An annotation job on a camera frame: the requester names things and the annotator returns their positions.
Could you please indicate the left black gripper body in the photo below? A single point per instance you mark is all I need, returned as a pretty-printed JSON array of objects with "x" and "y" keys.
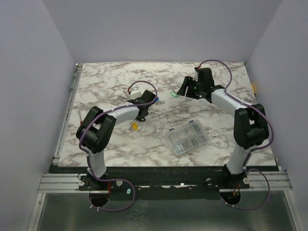
[{"x": 147, "y": 113}]

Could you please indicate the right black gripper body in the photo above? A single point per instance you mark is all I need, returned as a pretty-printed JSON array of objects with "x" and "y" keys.
[{"x": 190, "y": 88}]

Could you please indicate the yellow tagged key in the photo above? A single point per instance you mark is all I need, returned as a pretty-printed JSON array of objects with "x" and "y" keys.
[{"x": 133, "y": 126}]

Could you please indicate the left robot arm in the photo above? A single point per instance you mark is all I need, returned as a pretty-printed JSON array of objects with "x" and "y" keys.
[{"x": 97, "y": 127}]

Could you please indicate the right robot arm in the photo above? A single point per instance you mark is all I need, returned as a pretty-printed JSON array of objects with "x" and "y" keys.
[{"x": 250, "y": 126}]

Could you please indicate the green tagged key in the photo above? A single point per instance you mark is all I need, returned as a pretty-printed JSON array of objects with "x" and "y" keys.
[{"x": 173, "y": 94}]

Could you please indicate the clear plastic screw box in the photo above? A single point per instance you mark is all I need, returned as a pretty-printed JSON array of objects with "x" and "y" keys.
[{"x": 187, "y": 137}]

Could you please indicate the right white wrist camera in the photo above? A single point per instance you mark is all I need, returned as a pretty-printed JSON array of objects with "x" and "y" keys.
[{"x": 196, "y": 75}]

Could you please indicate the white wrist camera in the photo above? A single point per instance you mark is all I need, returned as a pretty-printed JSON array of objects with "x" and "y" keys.
[
  {"x": 135, "y": 93},
  {"x": 196, "y": 75}
]

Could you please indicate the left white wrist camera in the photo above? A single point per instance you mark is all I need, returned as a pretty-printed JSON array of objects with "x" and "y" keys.
[{"x": 135, "y": 93}]

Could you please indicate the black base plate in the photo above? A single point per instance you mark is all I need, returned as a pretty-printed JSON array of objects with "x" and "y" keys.
[{"x": 119, "y": 179}]

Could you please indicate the aluminium frame rail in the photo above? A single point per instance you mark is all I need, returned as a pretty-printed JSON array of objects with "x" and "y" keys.
[{"x": 72, "y": 183}]

